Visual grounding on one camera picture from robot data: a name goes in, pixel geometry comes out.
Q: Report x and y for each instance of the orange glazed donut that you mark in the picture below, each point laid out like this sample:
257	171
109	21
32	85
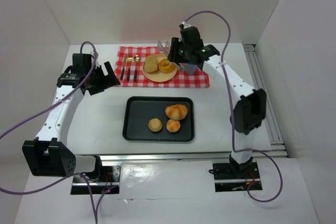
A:
165	66

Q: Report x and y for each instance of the small round tan muffin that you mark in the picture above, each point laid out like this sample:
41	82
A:
155	125

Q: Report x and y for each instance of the twisted orange white bun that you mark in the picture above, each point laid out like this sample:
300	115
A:
176	112

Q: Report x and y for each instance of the gold spoon green handle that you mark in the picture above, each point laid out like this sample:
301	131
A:
136	60

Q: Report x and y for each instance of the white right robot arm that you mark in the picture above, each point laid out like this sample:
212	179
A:
248	104

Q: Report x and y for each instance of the brown bread slice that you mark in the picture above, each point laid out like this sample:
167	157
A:
151	64

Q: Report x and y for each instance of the black baking tray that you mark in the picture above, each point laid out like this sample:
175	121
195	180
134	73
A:
140	109

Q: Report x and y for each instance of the gold knife green handle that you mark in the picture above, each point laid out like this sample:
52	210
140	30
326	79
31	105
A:
123	66

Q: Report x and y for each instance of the aluminium rail at table edge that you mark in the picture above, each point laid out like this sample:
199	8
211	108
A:
163	157

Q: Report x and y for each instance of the metal serving tongs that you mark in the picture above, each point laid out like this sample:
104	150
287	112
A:
166	50

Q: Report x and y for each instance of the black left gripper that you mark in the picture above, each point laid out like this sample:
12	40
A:
98	80

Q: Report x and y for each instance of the small orange round bun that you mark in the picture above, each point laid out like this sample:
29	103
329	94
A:
173	125

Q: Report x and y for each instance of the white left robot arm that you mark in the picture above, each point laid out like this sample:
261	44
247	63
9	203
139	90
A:
47	154

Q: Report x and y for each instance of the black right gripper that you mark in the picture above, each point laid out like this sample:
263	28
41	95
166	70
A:
174	51

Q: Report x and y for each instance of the blue cup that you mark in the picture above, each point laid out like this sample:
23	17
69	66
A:
190	69

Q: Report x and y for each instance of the red white checkered cloth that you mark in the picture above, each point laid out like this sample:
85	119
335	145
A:
181	80

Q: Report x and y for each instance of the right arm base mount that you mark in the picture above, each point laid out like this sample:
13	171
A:
225	180

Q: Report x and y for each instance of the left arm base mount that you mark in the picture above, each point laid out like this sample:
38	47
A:
104	180

